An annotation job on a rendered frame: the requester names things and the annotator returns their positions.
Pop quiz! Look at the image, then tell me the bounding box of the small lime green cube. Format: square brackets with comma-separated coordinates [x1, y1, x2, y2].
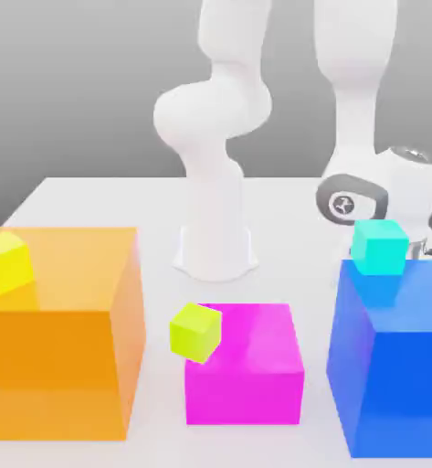
[169, 302, 223, 365]

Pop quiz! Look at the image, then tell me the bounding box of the small cyan cube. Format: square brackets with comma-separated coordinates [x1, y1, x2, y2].
[350, 218, 410, 276]

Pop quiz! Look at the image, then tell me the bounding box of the small yellow cube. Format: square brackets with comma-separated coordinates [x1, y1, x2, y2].
[0, 230, 35, 298]

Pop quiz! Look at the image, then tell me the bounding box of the large magenta box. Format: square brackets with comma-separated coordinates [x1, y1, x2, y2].
[184, 302, 305, 427]

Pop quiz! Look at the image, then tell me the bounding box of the large orange box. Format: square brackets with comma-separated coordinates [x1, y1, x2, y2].
[0, 226, 147, 442]

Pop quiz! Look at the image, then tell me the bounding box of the large blue box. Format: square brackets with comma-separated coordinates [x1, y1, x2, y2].
[325, 258, 432, 459]

